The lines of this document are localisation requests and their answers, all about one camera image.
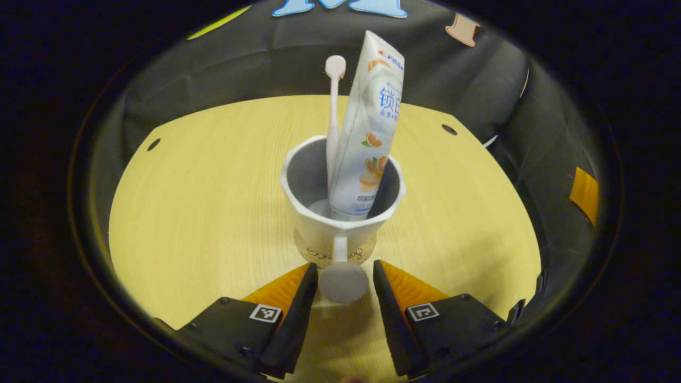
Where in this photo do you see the pale pink toothbrush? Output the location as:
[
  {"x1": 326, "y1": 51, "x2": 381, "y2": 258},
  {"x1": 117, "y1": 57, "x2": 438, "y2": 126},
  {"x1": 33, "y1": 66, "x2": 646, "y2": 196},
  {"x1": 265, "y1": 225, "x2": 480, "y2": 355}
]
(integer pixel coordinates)
[{"x1": 325, "y1": 55, "x2": 347, "y2": 188}]

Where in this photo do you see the round wooden coaster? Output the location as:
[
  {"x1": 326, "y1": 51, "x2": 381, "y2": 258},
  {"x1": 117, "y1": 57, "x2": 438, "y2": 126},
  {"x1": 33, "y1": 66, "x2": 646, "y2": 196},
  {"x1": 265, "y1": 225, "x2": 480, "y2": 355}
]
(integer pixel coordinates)
[{"x1": 294, "y1": 229, "x2": 377, "y2": 269}]

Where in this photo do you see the white cup with wooden handle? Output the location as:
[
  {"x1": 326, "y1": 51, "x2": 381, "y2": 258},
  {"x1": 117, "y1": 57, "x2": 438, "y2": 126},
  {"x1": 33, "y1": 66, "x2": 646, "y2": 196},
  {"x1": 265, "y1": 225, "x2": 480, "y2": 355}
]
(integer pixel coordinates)
[{"x1": 279, "y1": 135, "x2": 406, "y2": 304}]

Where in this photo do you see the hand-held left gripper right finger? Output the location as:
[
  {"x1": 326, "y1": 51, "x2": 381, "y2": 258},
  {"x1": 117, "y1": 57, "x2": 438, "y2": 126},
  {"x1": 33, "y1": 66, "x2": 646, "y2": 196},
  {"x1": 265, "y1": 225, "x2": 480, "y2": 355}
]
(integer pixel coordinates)
[{"x1": 372, "y1": 259, "x2": 511, "y2": 380}]

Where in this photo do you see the black backdrop cloth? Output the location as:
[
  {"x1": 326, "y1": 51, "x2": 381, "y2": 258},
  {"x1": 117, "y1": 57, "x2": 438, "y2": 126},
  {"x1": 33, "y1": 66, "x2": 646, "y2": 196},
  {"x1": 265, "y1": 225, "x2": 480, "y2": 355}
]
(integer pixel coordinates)
[{"x1": 90, "y1": 0, "x2": 604, "y2": 320}]

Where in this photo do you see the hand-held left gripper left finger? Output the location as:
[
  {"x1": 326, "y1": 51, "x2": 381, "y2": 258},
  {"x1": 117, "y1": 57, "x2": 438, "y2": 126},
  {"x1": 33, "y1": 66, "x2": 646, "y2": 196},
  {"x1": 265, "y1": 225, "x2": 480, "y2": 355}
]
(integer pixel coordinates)
[{"x1": 153, "y1": 262, "x2": 320, "y2": 379}]

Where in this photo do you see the white toothpaste tube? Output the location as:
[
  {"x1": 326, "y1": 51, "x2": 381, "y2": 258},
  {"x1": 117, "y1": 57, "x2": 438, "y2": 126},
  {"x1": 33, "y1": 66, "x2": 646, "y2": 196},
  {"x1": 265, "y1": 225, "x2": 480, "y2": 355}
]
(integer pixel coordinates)
[{"x1": 328, "y1": 30, "x2": 405, "y2": 222}]

